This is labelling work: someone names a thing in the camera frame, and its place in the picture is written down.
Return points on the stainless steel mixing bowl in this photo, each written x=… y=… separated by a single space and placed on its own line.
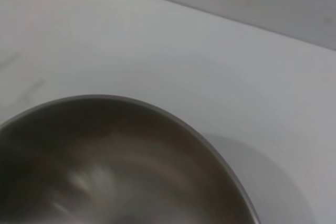
x=118 y=161

